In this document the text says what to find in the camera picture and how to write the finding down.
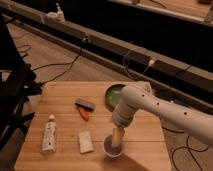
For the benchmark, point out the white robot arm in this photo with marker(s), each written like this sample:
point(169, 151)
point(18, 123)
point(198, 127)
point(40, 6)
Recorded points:
point(138, 95)

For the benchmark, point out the red marker pen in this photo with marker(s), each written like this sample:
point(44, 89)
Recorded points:
point(83, 113)

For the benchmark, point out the green ceramic bowl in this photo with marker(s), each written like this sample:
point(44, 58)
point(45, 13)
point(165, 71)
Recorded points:
point(112, 96)

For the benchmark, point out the white object on rail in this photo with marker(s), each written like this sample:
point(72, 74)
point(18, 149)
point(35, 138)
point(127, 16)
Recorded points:
point(58, 15)

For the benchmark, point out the white tube with cap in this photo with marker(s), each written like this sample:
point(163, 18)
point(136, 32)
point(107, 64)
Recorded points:
point(49, 136)

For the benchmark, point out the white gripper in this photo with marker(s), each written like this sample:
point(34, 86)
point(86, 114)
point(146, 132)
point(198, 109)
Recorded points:
point(122, 116)

